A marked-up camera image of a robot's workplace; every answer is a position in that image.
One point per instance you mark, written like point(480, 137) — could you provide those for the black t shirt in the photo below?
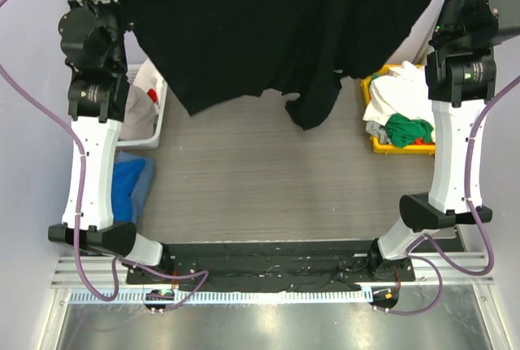
point(213, 51)

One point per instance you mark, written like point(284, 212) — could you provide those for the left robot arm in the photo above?
point(92, 40)

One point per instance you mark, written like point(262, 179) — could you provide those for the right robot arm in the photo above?
point(461, 80)

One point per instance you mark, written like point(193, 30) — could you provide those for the grey garment in bin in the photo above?
point(379, 132)

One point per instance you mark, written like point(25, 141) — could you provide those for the beige grey shirt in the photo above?
point(139, 117)

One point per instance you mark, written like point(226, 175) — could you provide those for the blue checkered shirt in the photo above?
point(144, 187)

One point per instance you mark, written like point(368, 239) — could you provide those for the solid blue shirt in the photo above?
point(122, 191)

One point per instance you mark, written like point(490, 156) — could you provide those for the white and red garment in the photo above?
point(147, 78)

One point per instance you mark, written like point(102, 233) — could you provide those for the green t shirt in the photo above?
point(402, 131)

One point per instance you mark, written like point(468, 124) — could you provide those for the white plastic laundry basket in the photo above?
point(153, 142)

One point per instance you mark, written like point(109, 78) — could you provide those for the yellow plastic bin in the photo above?
point(402, 148)

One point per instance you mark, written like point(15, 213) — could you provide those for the white t shirt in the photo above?
point(396, 90)

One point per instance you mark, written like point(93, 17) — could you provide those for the white slotted cable duct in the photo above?
point(149, 296)

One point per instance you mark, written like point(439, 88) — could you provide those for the aluminium rail frame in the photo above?
point(99, 273)

